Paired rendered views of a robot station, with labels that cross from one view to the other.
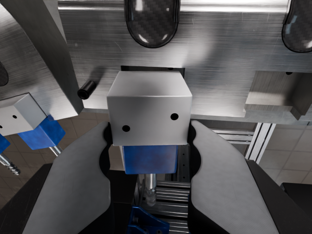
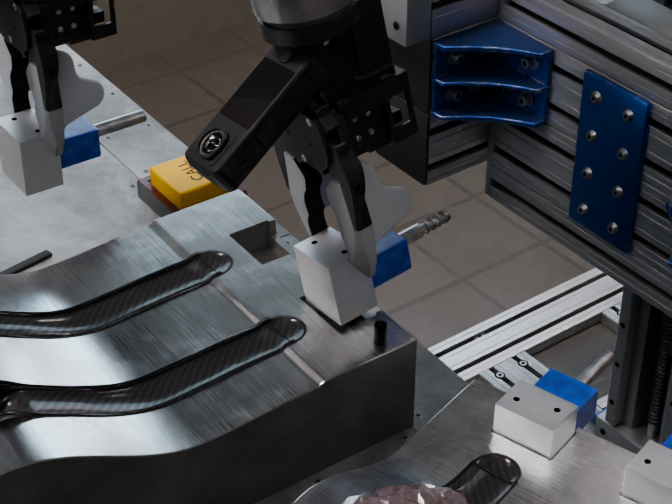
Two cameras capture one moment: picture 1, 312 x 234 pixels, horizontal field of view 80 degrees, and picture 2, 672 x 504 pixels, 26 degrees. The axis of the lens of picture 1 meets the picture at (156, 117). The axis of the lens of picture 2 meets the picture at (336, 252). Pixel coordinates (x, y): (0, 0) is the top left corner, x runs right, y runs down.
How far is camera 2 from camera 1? 105 cm
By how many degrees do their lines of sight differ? 47
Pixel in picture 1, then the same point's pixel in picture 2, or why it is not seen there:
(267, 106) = (285, 247)
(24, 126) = (524, 387)
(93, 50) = (340, 351)
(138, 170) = (393, 236)
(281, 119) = not seen: hidden behind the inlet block
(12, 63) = (457, 452)
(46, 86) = (460, 417)
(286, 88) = (261, 254)
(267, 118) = not seen: hidden behind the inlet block
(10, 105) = (499, 406)
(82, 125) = not seen: outside the picture
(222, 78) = (286, 276)
